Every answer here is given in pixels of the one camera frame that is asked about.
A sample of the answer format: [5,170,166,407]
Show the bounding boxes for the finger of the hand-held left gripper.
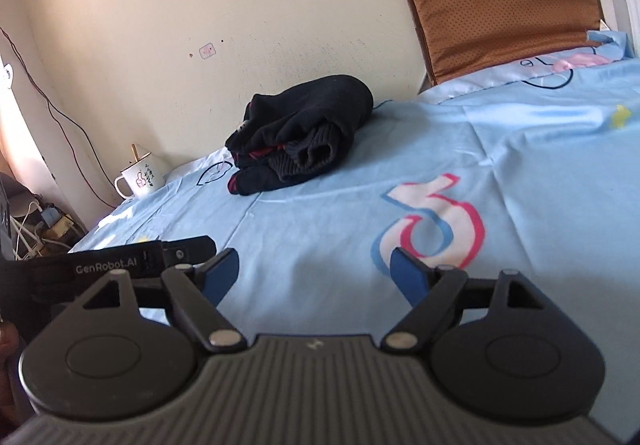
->
[161,235,217,270]

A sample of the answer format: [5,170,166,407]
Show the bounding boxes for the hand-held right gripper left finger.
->
[80,247,249,352]

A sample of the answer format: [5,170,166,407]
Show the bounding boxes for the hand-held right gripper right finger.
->
[382,247,549,352]

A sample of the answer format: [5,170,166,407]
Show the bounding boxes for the dark reindeer-patterned knit garment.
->
[225,74,375,197]

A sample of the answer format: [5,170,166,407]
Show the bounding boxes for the person's left hand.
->
[0,320,25,428]

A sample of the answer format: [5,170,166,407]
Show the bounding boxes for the yellow and blue adapter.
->
[41,206,77,242]

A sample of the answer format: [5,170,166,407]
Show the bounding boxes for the white printed mug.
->
[114,152,169,200]

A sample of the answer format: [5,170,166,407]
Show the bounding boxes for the light blue printed bed sheet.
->
[69,29,640,445]

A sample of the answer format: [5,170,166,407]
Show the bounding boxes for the brown seat cushion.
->
[398,0,607,88]

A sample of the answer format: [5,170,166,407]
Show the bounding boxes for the white tangled cables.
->
[9,199,53,262]

